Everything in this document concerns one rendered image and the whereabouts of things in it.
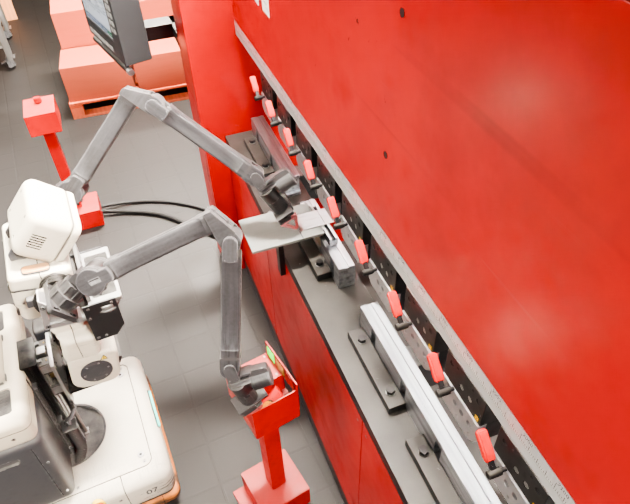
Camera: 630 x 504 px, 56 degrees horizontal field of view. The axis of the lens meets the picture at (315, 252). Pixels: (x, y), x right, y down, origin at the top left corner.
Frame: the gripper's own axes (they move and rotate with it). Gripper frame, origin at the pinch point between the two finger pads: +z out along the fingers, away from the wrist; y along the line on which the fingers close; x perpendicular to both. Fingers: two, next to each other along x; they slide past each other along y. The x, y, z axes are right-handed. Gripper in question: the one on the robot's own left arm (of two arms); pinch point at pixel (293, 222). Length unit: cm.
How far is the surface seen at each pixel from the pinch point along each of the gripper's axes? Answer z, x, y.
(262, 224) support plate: -3.4, 9.7, 4.7
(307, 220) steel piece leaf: 3.6, -4.2, 0.5
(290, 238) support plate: -0.2, 3.5, -6.1
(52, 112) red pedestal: -19, 83, 155
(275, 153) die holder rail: 8, -5, 50
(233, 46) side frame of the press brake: -23, -16, 86
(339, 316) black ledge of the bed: 14.0, 3.3, -35.1
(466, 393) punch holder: -21, -19, -97
